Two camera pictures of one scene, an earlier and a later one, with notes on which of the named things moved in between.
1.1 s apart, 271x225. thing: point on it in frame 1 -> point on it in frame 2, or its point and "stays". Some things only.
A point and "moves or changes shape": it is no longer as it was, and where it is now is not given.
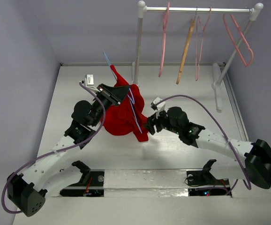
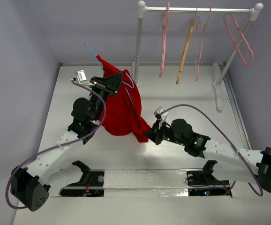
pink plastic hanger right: x=238 y=27 stays
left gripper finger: x=120 y=93 -> x=114 y=81
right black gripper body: x=156 y=122 -> x=156 y=133
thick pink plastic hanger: x=163 y=36 stays
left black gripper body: x=107 y=98 -> x=105 y=92
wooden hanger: x=191 y=28 stays
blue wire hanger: x=133 y=98 -> x=132 y=86
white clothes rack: x=254 y=11 stays
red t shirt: x=127 y=118 moves or changes shape
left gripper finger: x=116 y=91 -> x=100 y=82
